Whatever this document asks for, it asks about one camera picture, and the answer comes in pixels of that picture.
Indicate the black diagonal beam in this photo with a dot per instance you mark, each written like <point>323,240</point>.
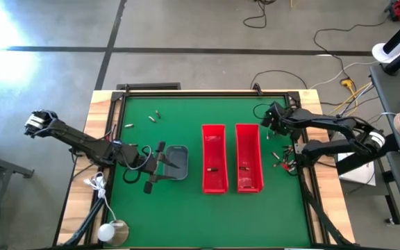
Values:
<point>356,161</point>

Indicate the white box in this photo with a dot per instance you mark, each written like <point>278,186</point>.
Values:
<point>359,173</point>

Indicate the red plastic storage bin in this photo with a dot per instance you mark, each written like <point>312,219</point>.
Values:
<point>215,152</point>
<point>249,152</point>

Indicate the flat black bar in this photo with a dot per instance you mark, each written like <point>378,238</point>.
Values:
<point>148,85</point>

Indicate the black diagonal brace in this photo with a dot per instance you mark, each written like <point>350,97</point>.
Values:
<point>321,215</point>
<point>87,220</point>

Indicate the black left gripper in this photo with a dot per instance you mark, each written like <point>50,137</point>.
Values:
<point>153,166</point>

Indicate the grey plastic tray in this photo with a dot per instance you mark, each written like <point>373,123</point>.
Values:
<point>183,156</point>

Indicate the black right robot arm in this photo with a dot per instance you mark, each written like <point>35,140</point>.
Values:
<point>325,121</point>

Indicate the green table mat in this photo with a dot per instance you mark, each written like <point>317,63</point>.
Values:
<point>186,215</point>

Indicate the white ball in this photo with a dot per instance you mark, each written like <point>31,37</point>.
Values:
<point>106,232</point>

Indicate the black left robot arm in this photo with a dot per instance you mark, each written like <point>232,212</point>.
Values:
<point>82,140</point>

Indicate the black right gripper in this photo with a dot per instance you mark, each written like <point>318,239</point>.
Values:
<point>278,118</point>

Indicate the round metal base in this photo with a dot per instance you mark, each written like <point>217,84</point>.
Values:
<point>123,232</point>

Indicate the grey side table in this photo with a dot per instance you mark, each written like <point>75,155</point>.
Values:
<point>387,87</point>

